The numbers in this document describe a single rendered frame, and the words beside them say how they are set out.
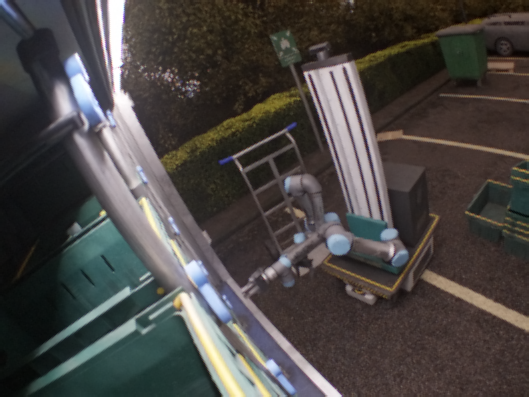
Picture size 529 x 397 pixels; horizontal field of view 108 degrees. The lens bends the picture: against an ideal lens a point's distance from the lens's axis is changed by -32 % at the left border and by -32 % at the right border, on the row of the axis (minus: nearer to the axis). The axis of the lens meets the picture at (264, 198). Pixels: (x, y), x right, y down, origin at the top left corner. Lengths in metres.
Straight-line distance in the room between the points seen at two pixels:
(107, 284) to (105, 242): 0.12
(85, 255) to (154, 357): 0.47
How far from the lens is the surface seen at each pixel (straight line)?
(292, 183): 1.87
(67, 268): 0.81
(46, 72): 0.30
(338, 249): 1.53
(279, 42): 4.45
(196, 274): 0.34
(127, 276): 0.80
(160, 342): 0.34
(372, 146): 1.67
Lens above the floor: 1.91
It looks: 26 degrees down
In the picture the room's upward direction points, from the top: 25 degrees counter-clockwise
